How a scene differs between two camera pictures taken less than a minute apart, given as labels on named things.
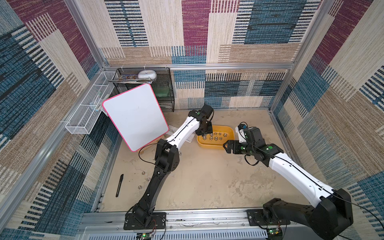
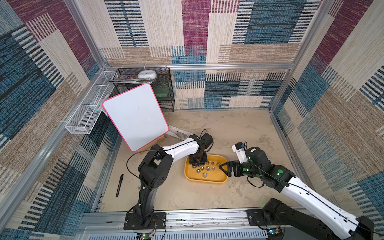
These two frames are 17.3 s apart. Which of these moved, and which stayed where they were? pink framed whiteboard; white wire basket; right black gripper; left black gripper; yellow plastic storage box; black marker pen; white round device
Moved: yellow plastic storage box; right black gripper; left black gripper
Stayed: pink framed whiteboard; white round device; black marker pen; white wire basket
